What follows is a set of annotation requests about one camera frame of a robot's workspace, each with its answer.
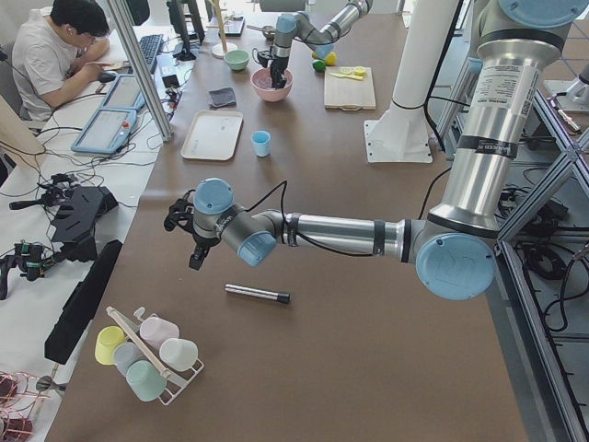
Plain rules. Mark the black slotted stand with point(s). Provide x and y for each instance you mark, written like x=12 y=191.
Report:
x=75 y=222

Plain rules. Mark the grey folded cloth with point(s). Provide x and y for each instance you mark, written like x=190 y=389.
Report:
x=222 y=97

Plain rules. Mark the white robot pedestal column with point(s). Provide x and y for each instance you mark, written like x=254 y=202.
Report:
x=401 y=133

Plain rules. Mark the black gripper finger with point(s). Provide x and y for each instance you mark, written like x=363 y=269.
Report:
x=197 y=258
x=278 y=80

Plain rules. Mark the seated man in white shirt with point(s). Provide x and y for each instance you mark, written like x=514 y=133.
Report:
x=56 y=53

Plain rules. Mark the blue teach pendant far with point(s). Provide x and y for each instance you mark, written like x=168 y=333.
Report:
x=124 y=93

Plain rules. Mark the black computer mouse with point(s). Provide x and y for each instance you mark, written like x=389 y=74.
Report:
x=107 y=76

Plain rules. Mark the yellow plastic knife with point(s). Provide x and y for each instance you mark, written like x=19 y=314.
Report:
x=347 y=76

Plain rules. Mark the steel ice scoop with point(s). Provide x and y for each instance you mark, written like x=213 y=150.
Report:
x=267 y=31

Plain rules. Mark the yellow plastic cup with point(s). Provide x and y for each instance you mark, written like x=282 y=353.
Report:
x=108 y=339

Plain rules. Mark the wooden cutting board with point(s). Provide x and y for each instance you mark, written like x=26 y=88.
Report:
x=349 y=95

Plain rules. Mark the cream rabbit serving tray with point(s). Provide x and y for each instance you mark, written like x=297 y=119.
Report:
x=213 y=135

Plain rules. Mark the pink bowl of ice cubes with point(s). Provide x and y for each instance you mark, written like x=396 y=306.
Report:
x=262 y=85

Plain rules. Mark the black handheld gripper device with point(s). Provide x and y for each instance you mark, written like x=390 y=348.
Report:
x=30 y=259

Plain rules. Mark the mint green plastic cup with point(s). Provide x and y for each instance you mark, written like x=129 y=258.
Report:
x=145 y=380

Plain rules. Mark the steel muddler with black tip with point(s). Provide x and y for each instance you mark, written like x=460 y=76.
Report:
x=280 y=297

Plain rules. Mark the wooden glass drying stand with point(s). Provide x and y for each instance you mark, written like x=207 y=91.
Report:
x=224 y=46

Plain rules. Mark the blue teach pendant near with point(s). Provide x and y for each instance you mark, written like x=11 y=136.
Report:
x=106 y=131

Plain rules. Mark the blue teach pendant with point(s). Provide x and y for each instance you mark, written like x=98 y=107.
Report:
x=124 y=93
x=106 y=131

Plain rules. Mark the white wire cup rack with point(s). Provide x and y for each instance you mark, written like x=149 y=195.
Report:
x=177 y=381

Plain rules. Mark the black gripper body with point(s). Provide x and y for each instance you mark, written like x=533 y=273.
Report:
x=278 y=67
x=202 y=240

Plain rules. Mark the grey plastic cup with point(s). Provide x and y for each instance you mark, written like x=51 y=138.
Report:
x=125 y=355

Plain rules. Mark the green lime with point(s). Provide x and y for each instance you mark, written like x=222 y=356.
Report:
x=319 y=66

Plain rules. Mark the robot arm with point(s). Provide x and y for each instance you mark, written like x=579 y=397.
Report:
x=294 y=23
x=514 y=41

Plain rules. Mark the light blue plastic cup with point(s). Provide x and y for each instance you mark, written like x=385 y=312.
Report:
x=261 y=142

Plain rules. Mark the white plastic cup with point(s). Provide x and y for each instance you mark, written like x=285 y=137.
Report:
x=179 y=354

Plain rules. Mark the aluminium frame post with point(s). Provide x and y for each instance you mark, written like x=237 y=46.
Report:
x=124 y=24

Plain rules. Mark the mint green bowl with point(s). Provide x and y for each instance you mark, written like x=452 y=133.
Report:
x=237 y=60

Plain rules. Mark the black keyboard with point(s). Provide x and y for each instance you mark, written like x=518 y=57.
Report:
x=150 y=47

